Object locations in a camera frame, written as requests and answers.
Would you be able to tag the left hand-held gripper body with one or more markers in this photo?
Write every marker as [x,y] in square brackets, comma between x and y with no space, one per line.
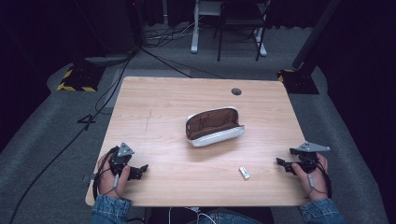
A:
[120,160]

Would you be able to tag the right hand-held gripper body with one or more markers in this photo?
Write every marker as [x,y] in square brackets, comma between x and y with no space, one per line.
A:
[308,161]

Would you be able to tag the small white rectangular object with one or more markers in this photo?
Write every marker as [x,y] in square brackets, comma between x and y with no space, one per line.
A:
[244,172]

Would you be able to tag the white pencil case brown lining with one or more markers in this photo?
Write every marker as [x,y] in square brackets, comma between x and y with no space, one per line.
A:
[214,124]

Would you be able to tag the person's right hand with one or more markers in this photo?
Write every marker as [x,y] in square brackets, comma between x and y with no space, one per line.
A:
[317,183]

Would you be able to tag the person's left hand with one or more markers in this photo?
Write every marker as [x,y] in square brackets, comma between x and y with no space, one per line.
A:
[107,184]

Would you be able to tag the person's denim legs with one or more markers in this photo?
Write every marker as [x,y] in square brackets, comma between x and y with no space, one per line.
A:
[230,218]

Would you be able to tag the black yellow striped stand base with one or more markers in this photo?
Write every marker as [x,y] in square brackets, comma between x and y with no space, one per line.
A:
[81,79]
[300,82]

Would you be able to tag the white desk leg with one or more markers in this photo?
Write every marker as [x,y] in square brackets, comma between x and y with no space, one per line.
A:
[261,43]
[195,37]

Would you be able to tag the black slanted stand pole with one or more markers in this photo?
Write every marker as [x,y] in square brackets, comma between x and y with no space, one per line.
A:
[314,34]

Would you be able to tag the large black cabinet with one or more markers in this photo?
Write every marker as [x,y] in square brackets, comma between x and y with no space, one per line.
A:
[106,25]

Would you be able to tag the black folding chair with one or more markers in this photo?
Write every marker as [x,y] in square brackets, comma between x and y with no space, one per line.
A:
[241,18]

